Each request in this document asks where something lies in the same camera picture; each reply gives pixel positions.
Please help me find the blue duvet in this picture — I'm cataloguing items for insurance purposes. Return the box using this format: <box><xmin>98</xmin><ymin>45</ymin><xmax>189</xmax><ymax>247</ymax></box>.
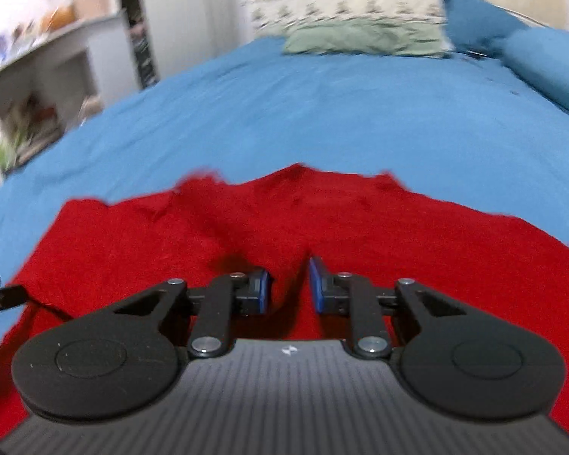
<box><xmin>489</xmin><ymin>28</ymin><xmax>569</xmax><ymax>126</ymax></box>

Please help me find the green pillow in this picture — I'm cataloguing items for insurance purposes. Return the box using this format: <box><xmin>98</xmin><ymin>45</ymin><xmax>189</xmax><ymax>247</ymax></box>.
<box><xmin>283</xmin><ymin>19</ymin><xmax>452</xmax><ymax>58</ymax></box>

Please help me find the red knit garment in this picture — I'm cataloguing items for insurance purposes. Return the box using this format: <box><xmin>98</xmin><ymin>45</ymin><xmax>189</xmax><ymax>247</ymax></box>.
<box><xmin>0</xmin><ymin>165</ymin><xmax>569</xmax><ymax>439</ymax></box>

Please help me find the white grey wardrobe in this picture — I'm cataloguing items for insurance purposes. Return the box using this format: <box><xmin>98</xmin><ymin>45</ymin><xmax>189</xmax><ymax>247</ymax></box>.
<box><xmin>119</xmin><ymin>0</ymin><xmax>241</xmax><ymax>88</ymax></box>

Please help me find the dark blue pillow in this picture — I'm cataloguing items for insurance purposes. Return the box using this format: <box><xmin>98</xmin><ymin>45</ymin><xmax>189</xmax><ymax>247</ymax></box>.
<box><xmin>442</xmin><ymin>0</ymin><xmax>528</xmax><ymax>58</ymax></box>

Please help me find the white desk shelf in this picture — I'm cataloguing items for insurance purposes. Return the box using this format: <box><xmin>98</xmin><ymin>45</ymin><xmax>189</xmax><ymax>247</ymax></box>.
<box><xmin>0</xmin><ymin>8</ymin><xmax>142</xmax><ymax>177</ymax></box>

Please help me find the blue bed sheet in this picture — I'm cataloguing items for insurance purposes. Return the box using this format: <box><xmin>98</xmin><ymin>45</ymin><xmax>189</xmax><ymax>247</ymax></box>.
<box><xmin>0</xmin><ymin>38</ymin><xmax>569</xmax><ymax>279</ymax></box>

